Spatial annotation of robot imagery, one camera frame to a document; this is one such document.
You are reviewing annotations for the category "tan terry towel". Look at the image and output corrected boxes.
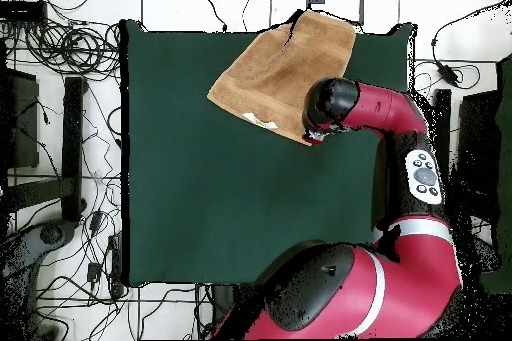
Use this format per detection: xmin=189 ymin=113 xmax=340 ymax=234
xmin=206 ymin=9 xmax=357 ymax=147

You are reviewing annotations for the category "dark flat box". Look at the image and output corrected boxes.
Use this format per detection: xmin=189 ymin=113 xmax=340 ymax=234
xmin=455 ymin=90 xmax=501 ymax=198
xmin=0 ymin=66 xmax=41 ymax=170

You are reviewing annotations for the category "black flat device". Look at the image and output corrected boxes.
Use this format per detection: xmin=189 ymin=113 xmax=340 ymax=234
xmin=0 ymin=0 xmax=48 ymax=24

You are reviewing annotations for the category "dark green table cloth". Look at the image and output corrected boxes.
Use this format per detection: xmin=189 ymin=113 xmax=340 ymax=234
xmin=119 ymin=18 xmax=419 ymax=288

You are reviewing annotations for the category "black stand leg bar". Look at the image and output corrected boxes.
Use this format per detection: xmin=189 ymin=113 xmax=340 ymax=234
xmin=60 ymin=75 xmax=88 ymax=224
xmin=433 ymin=87 xmax=452 ymax=170

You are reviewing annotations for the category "black power strip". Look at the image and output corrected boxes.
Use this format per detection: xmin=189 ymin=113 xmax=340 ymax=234
xmin=106 ymin=232 xmax=124 ymax=298

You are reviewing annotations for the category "dark stand base foot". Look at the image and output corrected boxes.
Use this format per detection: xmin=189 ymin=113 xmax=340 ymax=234
xmin=0 ymin=217 xmax=79 ymax=340

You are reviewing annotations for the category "black coiled cable bundle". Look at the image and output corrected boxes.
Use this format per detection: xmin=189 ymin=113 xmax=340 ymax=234
xmin=23 ymin=20 xmax=121 ymax=78

